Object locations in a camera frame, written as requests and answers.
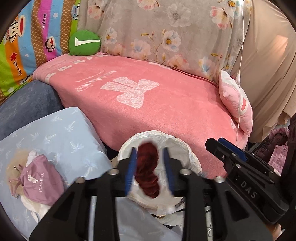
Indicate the colourful striped monkey sheet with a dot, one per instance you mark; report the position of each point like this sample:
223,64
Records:
39,33

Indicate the mauve drawstring pouch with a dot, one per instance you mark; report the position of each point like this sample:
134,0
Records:
41,182

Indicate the pink frilly garment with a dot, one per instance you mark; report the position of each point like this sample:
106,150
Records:
279,155

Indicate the beige curtain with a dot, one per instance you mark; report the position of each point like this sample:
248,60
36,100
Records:
267,66

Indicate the dark red knitted item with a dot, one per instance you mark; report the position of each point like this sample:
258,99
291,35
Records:
147,161

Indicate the green round check-mark cushion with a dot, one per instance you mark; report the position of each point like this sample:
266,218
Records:
84,43

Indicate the grey floral sheet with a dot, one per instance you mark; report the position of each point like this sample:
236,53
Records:
197,37

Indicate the light blue palm-print pillow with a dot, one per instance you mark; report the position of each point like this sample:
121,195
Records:
69,141

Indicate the beige sheer stocking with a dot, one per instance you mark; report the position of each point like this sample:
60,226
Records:
14,170

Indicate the white bag lined trash bin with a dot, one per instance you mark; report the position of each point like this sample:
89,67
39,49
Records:
165,203

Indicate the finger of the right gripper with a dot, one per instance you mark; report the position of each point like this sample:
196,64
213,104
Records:
226,152
233,148

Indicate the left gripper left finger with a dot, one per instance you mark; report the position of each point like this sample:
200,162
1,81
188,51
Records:
68,218

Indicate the pink blanket with white bow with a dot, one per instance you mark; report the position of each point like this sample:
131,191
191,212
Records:
123,96

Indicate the small pink pillow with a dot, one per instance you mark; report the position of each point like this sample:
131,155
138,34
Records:
236,101

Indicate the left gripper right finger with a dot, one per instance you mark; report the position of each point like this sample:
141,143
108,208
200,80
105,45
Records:
213,209

